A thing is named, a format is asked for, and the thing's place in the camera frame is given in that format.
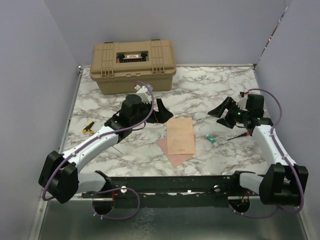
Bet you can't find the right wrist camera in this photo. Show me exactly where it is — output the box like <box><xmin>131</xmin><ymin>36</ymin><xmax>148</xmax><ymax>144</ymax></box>
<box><xmin>236</xmin><ymin>91</ymin><xmax>249</xmax><ymax>110</ymax></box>

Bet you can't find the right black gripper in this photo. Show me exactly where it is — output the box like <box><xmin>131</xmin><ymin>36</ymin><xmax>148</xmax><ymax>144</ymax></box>
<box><xmin>208</xmin><ymin>96</ymin><xmax>250</xmax><ymax>129</ymax></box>

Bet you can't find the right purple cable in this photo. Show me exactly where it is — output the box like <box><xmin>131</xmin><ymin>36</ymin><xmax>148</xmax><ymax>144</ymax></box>
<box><xmin>228</xmin><ymin>88</ymin><xmax>305</xmax><ymax>217</ymax></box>

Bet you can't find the red black screwdriver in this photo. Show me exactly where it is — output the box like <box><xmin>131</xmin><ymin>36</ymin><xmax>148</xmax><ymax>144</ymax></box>
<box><xmin>227</xmin><ymin>131</ymin><xmax>250</xmax><ymax>141</ymax></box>

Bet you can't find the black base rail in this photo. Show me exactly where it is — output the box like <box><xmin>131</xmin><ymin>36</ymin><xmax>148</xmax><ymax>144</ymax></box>
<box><xmin>82</xmin><ymin>175</ymin><xmax>257</xmax><ymax>209</ymax></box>

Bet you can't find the yellow black screwdriver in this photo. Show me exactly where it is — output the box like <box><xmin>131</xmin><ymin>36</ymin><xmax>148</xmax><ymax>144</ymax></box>
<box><xmin>82</xmin><ymin>121</ymin><xmax>95</xmax><ymax>135</ymax></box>

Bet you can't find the tan paper letter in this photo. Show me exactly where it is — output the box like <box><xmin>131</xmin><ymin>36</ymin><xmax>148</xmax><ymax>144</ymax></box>
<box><xmin>166</xmin><ymin>117</ymin><xmax>196</xmax><ymax>155</ymax></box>

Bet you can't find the tan plastic toolbox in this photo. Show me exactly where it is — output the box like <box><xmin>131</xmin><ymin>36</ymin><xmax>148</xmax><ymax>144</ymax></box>
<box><xmin>89</xmin><ymin>39</ymin><xmax>177</xmax><ymax>95</ymax></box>

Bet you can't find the pink paper envelope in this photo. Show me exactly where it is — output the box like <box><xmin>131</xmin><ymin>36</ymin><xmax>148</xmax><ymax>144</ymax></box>
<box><xmin>157</xmin><ymin>136</ymin><xmax>195</xmax><ymax>168</ymax></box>

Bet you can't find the purple cable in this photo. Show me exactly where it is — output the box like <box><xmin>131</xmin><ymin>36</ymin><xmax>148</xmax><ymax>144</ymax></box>
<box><xmin>228</xmin><ymin>88</ymin><xmax>305</xmax><ymax>217</ymax></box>
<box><xmin>41</xmin><ymin>80</ymin><xmax>154</xmax><ymax>221</ymax></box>

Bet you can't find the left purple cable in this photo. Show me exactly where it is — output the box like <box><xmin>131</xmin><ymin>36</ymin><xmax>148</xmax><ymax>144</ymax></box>
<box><xmin>41</xmin><ymin>80</ymin><xmax>154</xmax><ymax>221</ymax></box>

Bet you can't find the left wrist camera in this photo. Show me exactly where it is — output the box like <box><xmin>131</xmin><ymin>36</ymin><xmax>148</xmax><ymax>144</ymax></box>
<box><xmin>134</xmin><ymin>84</ymin><xmax>152</xmax><ymax>104</ymax></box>

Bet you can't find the green white glue stick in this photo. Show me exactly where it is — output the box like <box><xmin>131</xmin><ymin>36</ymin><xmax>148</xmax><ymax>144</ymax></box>
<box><xmin>206</xmin><ymin>134</ymin><xmax>217</xmax><ymax>146</ymax></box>

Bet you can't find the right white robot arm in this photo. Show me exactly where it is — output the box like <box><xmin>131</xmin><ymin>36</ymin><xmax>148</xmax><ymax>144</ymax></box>
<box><xmin>208</xmin><ymin>92</ymin><xmax>309</xmax><ymax>207</ymax></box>

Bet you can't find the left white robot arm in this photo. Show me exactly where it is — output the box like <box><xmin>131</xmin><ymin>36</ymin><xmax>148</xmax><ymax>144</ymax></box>
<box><xmin>38</xmin><ymin>94</ymin><xmax>173</xmax><ymax>204</ymax></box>

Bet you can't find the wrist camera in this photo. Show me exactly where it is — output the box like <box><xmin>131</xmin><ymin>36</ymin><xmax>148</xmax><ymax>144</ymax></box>
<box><xmin>236</xmin><ymin>91</ymin><xmax>249</xmax><ymax>110</ymax></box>
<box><xmin>134</xmin><ymin>84</ymin><xmax>152</xmax><ymax>104</ymax></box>

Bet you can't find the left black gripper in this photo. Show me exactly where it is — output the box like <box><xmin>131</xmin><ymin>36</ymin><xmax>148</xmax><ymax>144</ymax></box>
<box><xmin>131</xmin><ymin>98</ymin><xmax>173</xmax><ymax>126</ymax></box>

